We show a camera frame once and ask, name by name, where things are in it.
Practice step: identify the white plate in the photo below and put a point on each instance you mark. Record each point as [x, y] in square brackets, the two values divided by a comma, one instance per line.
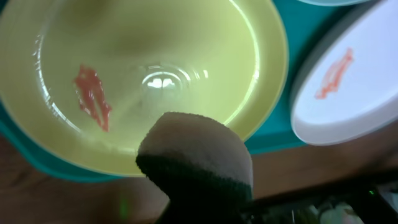
[347, 87]

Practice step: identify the blue plastic serving tray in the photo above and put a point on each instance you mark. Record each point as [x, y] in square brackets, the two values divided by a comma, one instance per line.
[305, 25]

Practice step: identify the light blue plate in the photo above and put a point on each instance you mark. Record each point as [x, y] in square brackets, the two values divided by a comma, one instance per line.
[332, 3]

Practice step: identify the green and pink sponge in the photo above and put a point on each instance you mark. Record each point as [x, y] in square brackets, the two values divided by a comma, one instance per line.
[201, 165]

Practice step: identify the yellow-green plate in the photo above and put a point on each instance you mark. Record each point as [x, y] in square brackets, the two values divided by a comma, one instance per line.
[86, 80]

